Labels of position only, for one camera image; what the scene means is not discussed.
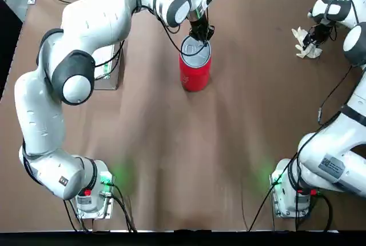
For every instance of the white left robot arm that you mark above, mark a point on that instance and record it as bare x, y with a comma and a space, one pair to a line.
85, 28

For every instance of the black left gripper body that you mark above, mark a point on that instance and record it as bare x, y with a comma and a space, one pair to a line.
199, 25

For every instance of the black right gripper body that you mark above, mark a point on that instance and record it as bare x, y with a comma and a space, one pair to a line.
323, 31

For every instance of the open aluminium case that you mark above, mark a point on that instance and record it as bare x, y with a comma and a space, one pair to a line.
113, 83

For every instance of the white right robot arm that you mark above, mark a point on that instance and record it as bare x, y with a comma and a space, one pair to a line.
328, 154

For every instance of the white disposable gloves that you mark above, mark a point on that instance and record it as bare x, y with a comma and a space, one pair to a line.
298, 33

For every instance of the red push-button trash can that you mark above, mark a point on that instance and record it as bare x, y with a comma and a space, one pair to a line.
194, 77

